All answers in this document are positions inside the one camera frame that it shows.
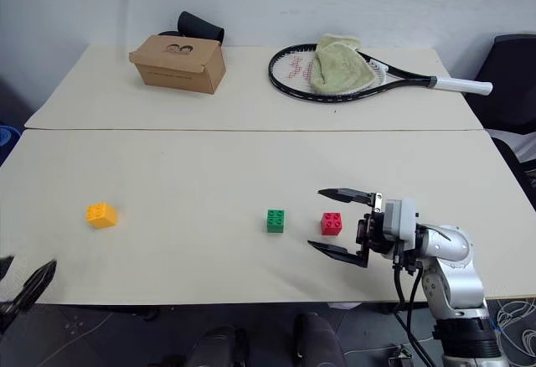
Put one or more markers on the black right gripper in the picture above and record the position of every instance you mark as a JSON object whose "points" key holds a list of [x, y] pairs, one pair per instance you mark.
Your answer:
{"points": [[372, 231]]}

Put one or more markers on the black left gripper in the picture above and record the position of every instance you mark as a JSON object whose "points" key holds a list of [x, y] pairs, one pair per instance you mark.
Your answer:
{"points": [[9, 308]]}

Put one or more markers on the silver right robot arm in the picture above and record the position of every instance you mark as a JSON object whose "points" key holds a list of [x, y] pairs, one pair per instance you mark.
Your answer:
{"points": [[454, 266]]}

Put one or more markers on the red toy brick cube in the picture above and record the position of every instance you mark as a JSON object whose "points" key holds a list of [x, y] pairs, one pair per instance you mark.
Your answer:
{"points": [[331, 224]]}

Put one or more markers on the green toy brick cube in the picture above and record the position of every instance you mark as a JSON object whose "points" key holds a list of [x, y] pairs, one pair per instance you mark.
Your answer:
{"points": [[275, 221]]}

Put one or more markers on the yellow toy brick cube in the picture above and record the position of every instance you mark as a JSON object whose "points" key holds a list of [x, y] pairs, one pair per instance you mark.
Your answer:
{"points": [[101, 215]]}

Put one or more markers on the dark rounded shape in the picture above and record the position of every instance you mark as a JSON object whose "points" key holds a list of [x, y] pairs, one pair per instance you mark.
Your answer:
{"points": [[318, 342]]}

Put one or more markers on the blue object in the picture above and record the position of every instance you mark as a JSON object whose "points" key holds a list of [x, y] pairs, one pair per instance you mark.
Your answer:
{"points": [[6, 137]]}

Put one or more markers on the black tennis racket white grip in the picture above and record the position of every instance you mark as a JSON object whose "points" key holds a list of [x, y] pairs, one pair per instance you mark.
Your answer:
{"points": [[293, 86]]}

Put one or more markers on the light green towel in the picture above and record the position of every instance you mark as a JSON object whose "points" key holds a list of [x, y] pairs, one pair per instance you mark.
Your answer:
{"points": [[339, 67]]}

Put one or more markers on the black chair armrest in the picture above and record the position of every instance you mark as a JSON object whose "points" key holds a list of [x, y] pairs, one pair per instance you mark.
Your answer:
{"points": [[517, 166]]}

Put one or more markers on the black office chair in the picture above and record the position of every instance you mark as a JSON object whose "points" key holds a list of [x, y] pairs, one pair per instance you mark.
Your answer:
{"points": [[508, 82]]}

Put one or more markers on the brown cardboard box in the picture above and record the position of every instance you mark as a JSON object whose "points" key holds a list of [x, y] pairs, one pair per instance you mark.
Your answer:
{"points": [[180, 67]]}

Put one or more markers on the black rolled mat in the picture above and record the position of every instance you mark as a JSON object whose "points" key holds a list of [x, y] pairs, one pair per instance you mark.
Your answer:
{"points": [[199, 27]]}

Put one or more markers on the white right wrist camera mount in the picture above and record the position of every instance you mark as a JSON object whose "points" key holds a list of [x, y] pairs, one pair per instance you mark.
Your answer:
{"points": [[400, 220]]}

